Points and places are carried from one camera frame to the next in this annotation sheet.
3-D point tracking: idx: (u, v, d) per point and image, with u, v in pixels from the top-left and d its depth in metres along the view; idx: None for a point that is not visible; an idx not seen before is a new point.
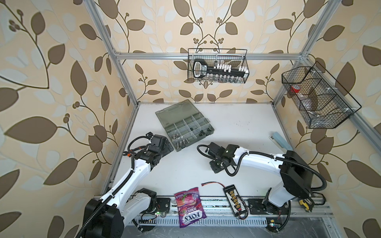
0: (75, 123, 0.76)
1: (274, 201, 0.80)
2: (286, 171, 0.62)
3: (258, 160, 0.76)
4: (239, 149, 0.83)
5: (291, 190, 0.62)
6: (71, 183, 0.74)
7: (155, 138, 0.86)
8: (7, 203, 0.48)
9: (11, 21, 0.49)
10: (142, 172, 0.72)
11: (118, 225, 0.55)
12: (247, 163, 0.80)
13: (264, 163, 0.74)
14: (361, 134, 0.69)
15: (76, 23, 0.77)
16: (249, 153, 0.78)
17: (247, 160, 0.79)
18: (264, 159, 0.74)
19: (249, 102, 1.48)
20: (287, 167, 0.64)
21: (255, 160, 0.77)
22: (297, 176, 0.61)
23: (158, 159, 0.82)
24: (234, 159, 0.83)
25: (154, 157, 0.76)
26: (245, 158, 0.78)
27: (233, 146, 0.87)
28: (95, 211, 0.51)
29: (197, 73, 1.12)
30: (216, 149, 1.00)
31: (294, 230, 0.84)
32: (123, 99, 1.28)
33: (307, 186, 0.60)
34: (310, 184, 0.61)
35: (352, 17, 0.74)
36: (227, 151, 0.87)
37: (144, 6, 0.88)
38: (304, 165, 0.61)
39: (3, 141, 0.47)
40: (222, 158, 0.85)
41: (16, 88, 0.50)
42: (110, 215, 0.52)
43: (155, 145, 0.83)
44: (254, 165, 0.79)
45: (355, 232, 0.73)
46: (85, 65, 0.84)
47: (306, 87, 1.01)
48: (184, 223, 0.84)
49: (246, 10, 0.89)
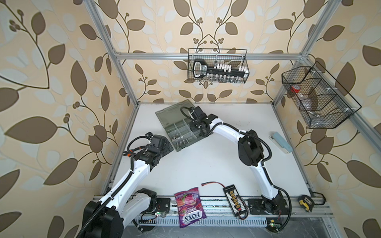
0: (75, 123, 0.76)
1: (265, 192, 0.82)
2: (242, 142, 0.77)
3: (227, 130, 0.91)
4: (216, 119, 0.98)
5: (242, 157, 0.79)
6: (71, 183, 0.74)
7: (155, 138, 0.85)
8: (8, 203, 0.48)
9: (11, 21, 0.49)
10: (141, 173, 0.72)
11: (117, 228, 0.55)
12: (218, 131, 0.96)
13: (229, 133, 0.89)
14: (361, 134, 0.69)
15: (76, 23, 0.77)
16: (223, 124, 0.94)
17: (220, 129, 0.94)
18: (230, 131, 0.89)
19: (249, 102, 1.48)
20: (245, 139, 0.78)
21: (224, 129, 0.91)
22: (249, 147, 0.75)
23: (158, 160, 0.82)
24: (210, 126, 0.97)
25: (153, 158, 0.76)
26: (219, 127, 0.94)
27: (214, 115, 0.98)
28: (94, 214, 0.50)
29: (197, 73, 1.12)
30: (199, 113, 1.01)
31: (294, 230, 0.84)
32: (123, 99, 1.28)
33: (253, 156, 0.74)
34: (253, 156, 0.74)
35: (352, 17, 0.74)
36: (206, 118, 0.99)
37: (144, 6, 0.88)
38: (257, 138, 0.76)
39: (3, 141, 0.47)
40: (200, 123, 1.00)
41: (16, 88, 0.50)
42: (108, 218, 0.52)
43: (155, 146, 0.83)
44: (223, 134, 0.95)
45: (355, 232, 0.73)
46: (85, 66, 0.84)
47: (306, 87, 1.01)
48: (184, 223, 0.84)
49: (246, 10, 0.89)
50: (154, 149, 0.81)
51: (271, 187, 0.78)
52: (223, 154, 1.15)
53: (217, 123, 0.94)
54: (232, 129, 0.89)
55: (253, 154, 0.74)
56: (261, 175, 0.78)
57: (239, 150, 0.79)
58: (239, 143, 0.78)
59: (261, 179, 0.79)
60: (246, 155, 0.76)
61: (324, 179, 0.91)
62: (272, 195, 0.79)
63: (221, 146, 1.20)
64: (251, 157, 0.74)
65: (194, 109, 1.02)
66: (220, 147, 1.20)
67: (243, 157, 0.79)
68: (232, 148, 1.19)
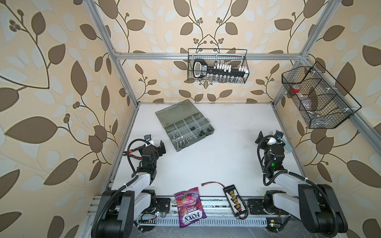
0: (75, 123, 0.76)
1: (277, 199, 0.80)
2: (304, 188, 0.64)
3: (290, 179, 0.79)
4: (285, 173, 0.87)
5: (304, 214, 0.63)
6: (71, 183, 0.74)
7: (145, 154, 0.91)
8: (7, 203, 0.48)
9: (11, 21, 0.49)
10: (145, 179, 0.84)
11: (131, 212, 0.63)
12: (281, 181, 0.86)
13: (293, 181, 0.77)
14: (365, 138, 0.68)
15: (76, 23, 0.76)
16: (288, 173, 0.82)
17: (283, 177, 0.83)
18: (296, 179, 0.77)
19: (249, 102, 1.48)
20: (310, 189, 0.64)
21: (287, 178, 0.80)
22: (316, 204, 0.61)
23: (156, 171, 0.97)
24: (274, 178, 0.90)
25: (152, 173, 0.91)
26: (281, 176, 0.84)
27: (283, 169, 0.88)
28: (114, 195, 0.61)
29: (197, 73, 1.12)
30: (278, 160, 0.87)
31: (294, 230, 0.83)
32: (123, 99, 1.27)
33: (319, 221, 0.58)
34: (321, 222, 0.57)
35: (352, 17, 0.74)
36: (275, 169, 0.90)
37: (144, 6, 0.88)
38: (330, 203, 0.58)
39: (3, 141, 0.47)
40: (266, 168, 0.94)
41: (16, 88, 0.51)
42: (126, 197, 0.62)
43: (149, 160, 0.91)
44: (286, 186, 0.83)
45: (355, 232, 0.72)
46: (85, 65, 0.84)
47: (306, 87, 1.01)
48: (184, 223, 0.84)
49: (246, 10, 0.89)
50: (150, 164, 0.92)
51: (285, 210, 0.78)
52: (223, 154, 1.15)
53: (282, 171, 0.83)
54: (299, 178, 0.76)
55: (321, 220, 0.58)
56: (293, 214, 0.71)
57: (300, 198, 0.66)
58: (301, 188, 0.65)
59: (289, 209, 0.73)
60: (306, 210, 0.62)
61: (324, 179, 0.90)
62: (277, 205, 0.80)
63: (221, 146, 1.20)
64: (318, 225, 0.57)
65: (277, 155, 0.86)
66: (220, 147, 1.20)
67: (302, 212, 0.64)
68: (233, 148, 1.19)
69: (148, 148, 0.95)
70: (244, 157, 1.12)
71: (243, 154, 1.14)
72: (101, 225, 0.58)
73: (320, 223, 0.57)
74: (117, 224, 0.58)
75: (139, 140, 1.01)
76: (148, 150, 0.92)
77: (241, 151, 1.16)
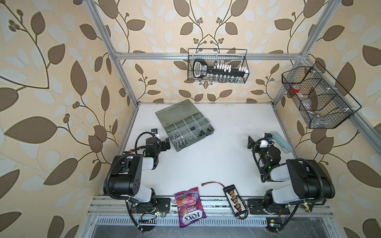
0: (75, 123, 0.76)
1: (276, 194, 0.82)
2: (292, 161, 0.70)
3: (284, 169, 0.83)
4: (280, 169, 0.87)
5: (295, 185, 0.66)
6: (71, 183, 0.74)
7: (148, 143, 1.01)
8: (7, 203, 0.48)
9: (10, 21, 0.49)
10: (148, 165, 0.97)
11: (138, 174, 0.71)
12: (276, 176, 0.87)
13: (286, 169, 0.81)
14: (364, 136, 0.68)
15: (76, 23, 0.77)
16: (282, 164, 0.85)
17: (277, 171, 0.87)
18: None
19: (249, 102, 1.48)
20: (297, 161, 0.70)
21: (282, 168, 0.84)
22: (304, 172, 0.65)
23: (157, 159, 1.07)
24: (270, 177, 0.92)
25: (155, 161, 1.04)
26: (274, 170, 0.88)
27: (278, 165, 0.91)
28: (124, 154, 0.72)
29: (197, 73, 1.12)
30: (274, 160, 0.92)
31: (294, 230, 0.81)
32: (123, 99, 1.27)
33: (307, 184, 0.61)
34: (310, 186, 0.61)
35: (352, 17, 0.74)
36: None
37: (144, 6, 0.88)
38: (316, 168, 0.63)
39: (3, 141, 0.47)
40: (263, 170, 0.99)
41: (16, 88, 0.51)
42: (136, 157, 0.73)
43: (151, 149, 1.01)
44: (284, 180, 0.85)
45: (355, 232, 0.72)
46: (85, 66, 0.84)
47: (306, 87, 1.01)
48: (184, 223, 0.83)
49: (246, 10, 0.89)
50: (153, 152, 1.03)
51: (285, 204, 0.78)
52: (223, 154, 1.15)
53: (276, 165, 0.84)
54: None
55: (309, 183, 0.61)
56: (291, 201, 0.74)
57: (289, 171, 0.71)
58: (289, 161, 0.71)
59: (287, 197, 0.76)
60: (296, 179, 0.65)
61: None
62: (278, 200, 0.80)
63: (221, 146, 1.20)
64: (307, 188, 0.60)
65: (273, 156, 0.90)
66: (220, 147, 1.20)
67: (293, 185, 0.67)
68: (232, 148, 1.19)
69: (152, 138, 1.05)
70: (245, 158, 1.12)
71: (243, 154, 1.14)
72: (111, 183, 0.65)
73: (308, 186, 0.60)
74: (126, 181, 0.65)
75: (148, 133, 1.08)
76: (151, 140, 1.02)
77: (241, 152, 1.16)
